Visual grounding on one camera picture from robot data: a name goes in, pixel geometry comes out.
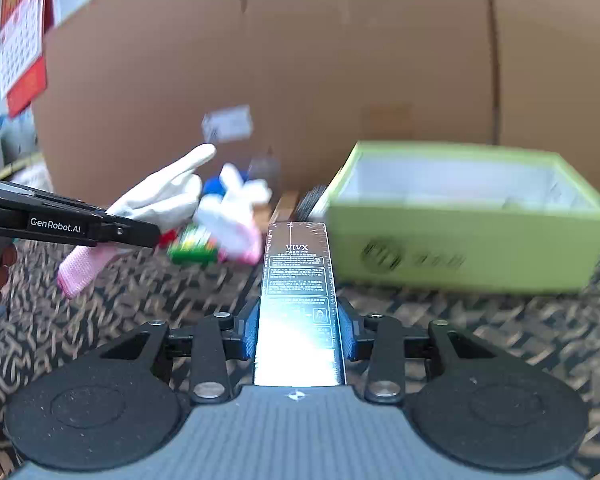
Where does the silver rectangular cosmetic box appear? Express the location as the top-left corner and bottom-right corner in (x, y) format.
(253, 222), (346, 388)

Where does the white pink glove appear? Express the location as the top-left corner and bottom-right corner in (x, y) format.
(57, 143), (216, 297)
(194, 164), (272, 264)

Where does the red tape roll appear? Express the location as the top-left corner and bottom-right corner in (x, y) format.
(158, 229), (178, 249)

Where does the green snack packet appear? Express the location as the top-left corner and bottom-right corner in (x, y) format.
(168, 223), (219, 264)

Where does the patterned black tan cloth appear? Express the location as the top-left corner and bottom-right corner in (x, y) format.
(0, 240), (600, 479)

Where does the blue cube box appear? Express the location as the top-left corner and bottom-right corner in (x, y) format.
(201, 176), (226, 197)

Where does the steel wool scrubber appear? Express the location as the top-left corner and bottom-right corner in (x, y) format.
(294, 185), (327, 222)

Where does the green cardboard box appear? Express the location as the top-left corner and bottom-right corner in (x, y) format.
(317, 141), (600, 294)

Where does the white shipping label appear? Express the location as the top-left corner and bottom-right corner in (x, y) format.
(201, 105), (253, 144)

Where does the large brown cardboard box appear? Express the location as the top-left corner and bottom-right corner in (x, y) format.
(33, 0), (600, 206)

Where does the red wall calendar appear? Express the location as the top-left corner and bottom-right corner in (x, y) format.
(0, 0), (55, 117)

